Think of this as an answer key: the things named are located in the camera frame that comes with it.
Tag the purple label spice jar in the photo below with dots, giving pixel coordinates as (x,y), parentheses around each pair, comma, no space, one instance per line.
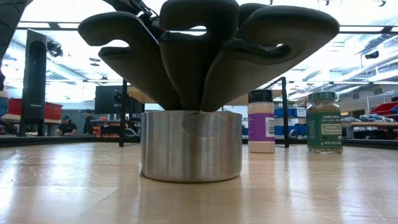
(261,130)

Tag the green oregano glass jar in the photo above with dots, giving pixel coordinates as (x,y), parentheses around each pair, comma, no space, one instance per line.
(323,133)

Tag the black ceiling-mounted device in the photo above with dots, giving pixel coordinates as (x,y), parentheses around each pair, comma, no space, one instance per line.
(55,49)
(372,55)

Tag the black monitor screen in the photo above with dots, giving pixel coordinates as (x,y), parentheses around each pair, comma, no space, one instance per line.
(105,99)

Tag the tall black column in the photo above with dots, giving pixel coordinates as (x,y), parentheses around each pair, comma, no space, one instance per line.
(34,77)

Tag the person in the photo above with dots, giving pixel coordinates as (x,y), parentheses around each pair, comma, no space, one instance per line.
(3,105)
(89,123)
(66,128)

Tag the red plastic storage bin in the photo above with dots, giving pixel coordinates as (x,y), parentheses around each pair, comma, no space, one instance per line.
(382,109)
(51,110)

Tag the dark grey kitchen utensils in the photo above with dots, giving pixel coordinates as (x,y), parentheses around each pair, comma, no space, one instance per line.
(186,149)

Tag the wooden background workbench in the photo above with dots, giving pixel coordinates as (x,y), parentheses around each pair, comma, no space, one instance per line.
(9,119)
(370,124)

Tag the blue plastic storage bin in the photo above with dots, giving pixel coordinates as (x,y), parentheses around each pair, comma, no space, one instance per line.
(395,109)
(283,130)
(283,112)

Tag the wooden desk shelf black frame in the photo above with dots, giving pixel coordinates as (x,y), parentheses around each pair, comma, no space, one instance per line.
(123,118)

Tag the black aluminium table frame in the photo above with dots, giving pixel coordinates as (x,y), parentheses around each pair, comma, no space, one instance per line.
(62,140)

